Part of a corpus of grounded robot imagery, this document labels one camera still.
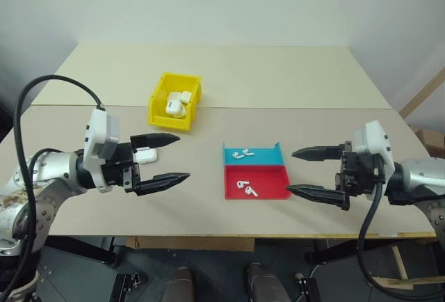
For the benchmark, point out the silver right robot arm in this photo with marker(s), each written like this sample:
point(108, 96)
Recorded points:
point(417, 175)

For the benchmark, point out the light wooden frame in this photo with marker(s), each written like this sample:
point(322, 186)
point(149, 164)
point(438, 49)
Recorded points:
point(403, 263)

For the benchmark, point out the light wooden beam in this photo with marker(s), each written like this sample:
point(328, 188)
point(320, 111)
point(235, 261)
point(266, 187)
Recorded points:
point(422, 95)

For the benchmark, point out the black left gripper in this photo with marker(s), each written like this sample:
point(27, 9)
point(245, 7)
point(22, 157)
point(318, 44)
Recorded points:
point(121, 173)

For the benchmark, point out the yellow plastic bin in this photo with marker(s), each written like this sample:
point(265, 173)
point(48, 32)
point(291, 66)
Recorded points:
point(156, 114)

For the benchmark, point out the dark rounded shape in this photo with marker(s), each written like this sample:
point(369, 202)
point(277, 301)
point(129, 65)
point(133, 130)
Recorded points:
point(266, 284)
point(182, 284)

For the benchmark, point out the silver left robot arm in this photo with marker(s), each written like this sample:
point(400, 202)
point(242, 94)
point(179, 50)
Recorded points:
point(52, 166)

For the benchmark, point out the blue plastic tray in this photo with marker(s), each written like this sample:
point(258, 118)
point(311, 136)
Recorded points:
point(264, 157)

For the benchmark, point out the black table frame leg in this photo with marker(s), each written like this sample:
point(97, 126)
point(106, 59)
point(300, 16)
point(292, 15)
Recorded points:
point(87, 251)

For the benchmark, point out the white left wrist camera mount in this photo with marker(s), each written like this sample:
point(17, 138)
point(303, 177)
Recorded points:
point(97, 131)

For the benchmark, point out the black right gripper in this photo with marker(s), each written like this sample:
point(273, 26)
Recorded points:
point(358, 176)

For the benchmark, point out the red plastic tray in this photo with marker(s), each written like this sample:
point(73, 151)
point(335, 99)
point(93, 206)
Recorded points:
point(271, 183)

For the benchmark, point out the white earbud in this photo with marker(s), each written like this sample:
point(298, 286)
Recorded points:
point(248, 152)
point(251, 191)
point(238, 156)
point(240, 184)

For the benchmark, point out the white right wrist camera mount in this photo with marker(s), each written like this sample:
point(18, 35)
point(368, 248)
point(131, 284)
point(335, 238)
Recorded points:
point(372, 138)

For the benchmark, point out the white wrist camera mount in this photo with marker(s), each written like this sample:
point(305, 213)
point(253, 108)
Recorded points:
point(97, 131)
point(372, 138)

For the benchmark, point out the brown cardboard box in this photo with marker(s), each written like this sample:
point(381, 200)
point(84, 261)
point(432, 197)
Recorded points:
point(429, 140)

